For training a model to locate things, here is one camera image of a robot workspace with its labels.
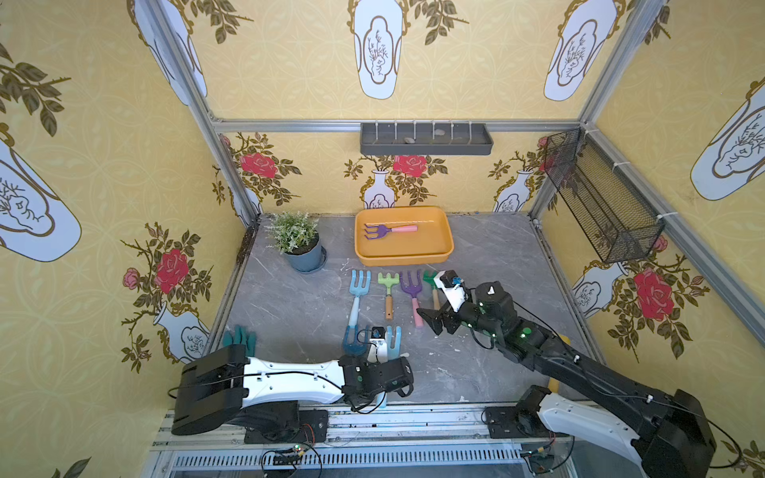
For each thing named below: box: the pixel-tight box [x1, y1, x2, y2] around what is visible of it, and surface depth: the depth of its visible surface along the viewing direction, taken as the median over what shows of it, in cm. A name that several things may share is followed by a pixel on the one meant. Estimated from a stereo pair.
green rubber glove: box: [223, 324, 256, 357], surface depth 89 cm
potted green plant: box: [262, 211, 328, 274], surface depth 95 cm
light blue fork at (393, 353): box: [386, 325, 403, 361], surface depth 83 cm
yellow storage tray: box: [354, 206, 455, 267], surface depth 113 cm
